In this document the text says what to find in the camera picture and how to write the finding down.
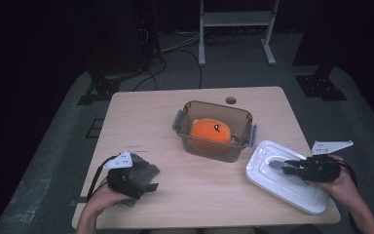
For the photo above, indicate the brown transparent storage box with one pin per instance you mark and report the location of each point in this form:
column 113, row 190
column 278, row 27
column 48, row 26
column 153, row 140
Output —
column 214, row 154

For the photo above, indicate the black stand with square base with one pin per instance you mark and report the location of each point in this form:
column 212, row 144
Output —
column 319, row 86

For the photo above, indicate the orange plush toy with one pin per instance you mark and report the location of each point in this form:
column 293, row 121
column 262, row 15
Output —
column 211, row 133

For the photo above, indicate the white metal stand frame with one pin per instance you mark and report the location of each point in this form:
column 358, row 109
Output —
column 237, row 19

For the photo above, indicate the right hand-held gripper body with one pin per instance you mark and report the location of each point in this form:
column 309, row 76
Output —
column 319, row 169

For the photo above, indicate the person's right hand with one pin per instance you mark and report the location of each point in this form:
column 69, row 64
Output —
column 341, row 191

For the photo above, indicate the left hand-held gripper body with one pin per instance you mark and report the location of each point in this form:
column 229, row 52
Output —
column 121, row 183

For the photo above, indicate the black stand with flat base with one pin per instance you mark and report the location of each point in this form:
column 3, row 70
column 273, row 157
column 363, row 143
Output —
column 105, row 87

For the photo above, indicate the person's left hand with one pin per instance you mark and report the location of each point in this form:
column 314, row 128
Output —
column 104, row 200

